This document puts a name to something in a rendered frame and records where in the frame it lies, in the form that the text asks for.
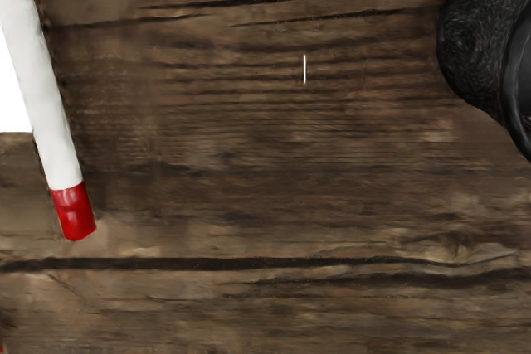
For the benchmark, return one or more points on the white marker with red cap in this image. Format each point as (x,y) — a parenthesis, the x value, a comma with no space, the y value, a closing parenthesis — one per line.
(39,93)

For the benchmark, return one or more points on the black mesh pen holder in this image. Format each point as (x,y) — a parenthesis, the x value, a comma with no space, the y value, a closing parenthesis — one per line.
(481,39)

